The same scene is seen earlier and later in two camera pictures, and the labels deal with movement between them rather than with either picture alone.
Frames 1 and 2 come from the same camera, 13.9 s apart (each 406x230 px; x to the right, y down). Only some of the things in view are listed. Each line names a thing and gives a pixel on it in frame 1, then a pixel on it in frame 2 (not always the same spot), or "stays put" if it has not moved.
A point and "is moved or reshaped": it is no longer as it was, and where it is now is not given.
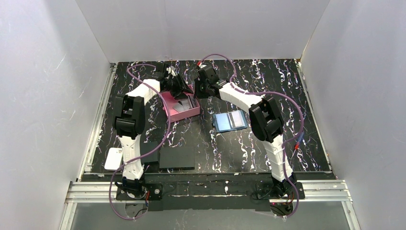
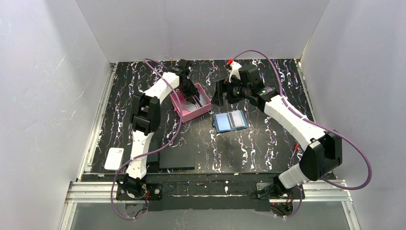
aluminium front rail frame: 337,191 stays put
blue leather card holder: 229,121 stays put
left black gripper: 179,84 -> 189,86
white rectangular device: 114,159 stays put
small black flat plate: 146,147 stays put
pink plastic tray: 174,115 is moved or reshaped
